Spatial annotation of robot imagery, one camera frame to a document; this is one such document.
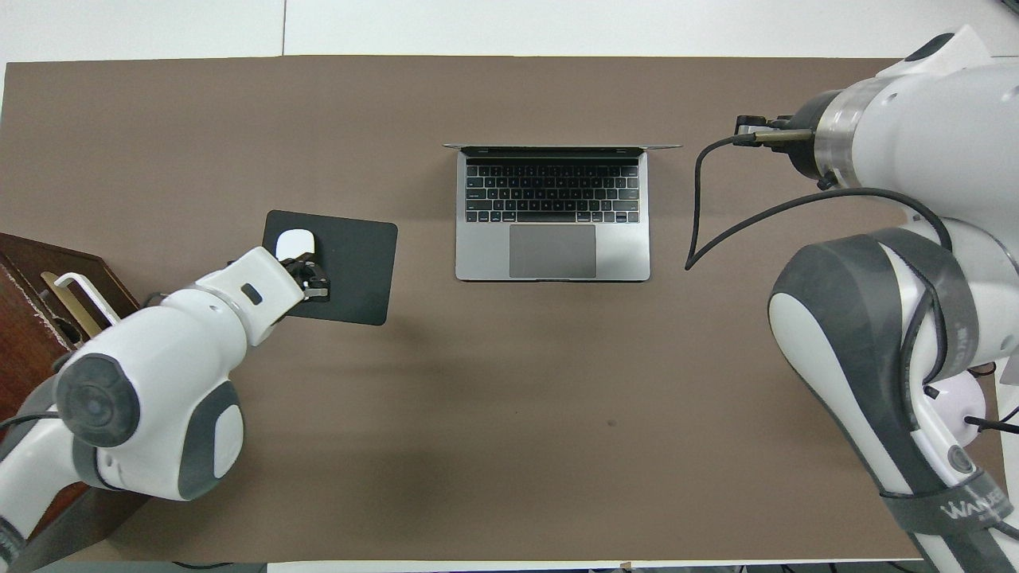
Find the white box handle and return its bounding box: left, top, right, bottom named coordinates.
left=54, top=272, right=120, bottom=327

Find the white computer mouse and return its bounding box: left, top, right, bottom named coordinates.
left=275, top=229, right=316, bottom=263

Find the silver grey laptop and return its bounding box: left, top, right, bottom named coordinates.
left=443, top=143, right=683, bottom=283

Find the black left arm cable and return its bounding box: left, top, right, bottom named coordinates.
left=0, top=409, right=63, bottom=435

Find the brown table mat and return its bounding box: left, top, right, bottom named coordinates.
left=0, top=54, right=1005, bottom=563

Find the white desk lamp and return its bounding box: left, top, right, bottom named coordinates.
left=927, top=374, right=1019, bottom=448

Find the brass handle plate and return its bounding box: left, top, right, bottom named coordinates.
left=40, top=271, right=104, bottom=343

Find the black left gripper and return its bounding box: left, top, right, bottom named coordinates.
left=279, top=253, right=331, bottom=305

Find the dark wooden box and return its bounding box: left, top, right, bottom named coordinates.
left=0, top=232, right=152, bottom=573

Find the black mouse pad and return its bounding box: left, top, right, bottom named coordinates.
left=263, top=210, right=399, bottom=326

